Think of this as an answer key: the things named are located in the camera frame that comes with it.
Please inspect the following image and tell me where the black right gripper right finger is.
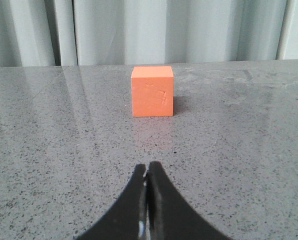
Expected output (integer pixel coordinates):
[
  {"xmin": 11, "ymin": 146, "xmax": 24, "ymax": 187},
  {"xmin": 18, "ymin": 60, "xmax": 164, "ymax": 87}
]
[{"xmin": 147, "ymin": 161, "xmax": 230, "ymax": 240}]

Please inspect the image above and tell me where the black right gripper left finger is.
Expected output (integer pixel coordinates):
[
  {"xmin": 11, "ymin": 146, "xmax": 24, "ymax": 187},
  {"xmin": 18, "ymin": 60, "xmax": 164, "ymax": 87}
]
[{"xmin": 78, "ymin": 164, "xmax": 147, "ymax": 240}]

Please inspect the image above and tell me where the orange foam cube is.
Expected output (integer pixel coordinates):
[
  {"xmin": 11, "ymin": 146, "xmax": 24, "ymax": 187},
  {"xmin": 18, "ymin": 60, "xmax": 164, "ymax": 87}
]
[{"xmin": 131, "ymin": 66, "xmax": 174, "ymax": 117}]

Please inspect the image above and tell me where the pale green curtain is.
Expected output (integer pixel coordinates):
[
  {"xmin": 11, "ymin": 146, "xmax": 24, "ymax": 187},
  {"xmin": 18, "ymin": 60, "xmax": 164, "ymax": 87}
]
[{"xmin": 0, "ymin": 0, "xmax": 298, "ymax": 67}]

